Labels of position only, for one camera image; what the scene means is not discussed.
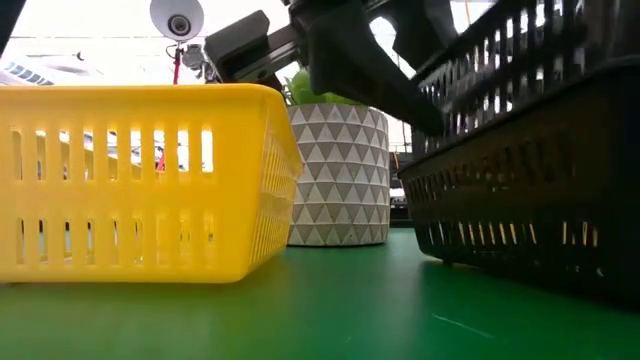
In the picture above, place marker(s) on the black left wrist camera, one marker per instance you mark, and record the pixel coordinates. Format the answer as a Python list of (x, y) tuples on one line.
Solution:
[(237, 42)]

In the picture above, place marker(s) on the red desk lamp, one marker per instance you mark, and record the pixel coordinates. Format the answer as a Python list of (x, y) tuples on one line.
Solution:
[(176, 19)]

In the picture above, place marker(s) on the yellow plastic slotted basket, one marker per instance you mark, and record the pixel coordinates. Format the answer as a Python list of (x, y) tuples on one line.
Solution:
[(125, 195)]

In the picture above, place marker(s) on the green succulent plant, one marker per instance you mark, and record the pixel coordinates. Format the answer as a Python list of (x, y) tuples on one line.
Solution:
[(302, 90)]

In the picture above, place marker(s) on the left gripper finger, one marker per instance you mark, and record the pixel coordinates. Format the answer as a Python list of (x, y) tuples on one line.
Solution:
[(425, 25), (360, 65)]

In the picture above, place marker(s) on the grey triangle-pattern plant pot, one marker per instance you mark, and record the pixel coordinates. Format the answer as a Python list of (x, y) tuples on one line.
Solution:
[(340, 175)]

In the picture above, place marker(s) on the black plastic slotted basket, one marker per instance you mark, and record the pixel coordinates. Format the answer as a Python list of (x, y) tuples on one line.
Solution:
[(607, 30), (550, 190)]

